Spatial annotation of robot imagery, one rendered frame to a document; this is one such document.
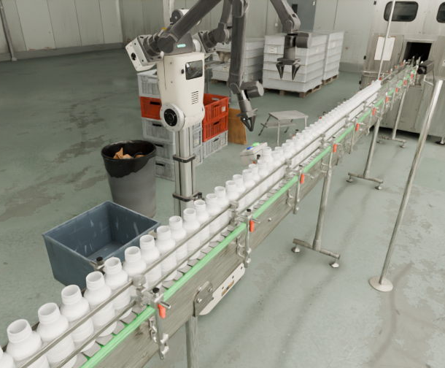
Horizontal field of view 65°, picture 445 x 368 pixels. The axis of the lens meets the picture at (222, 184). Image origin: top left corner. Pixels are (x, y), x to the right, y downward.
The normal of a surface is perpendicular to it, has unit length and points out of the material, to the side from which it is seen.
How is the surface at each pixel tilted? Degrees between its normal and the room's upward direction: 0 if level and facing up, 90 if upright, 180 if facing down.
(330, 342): 0
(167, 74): 90
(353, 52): 90
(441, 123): 92
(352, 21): 90
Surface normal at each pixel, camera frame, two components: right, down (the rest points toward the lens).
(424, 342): 0.01, -0.89
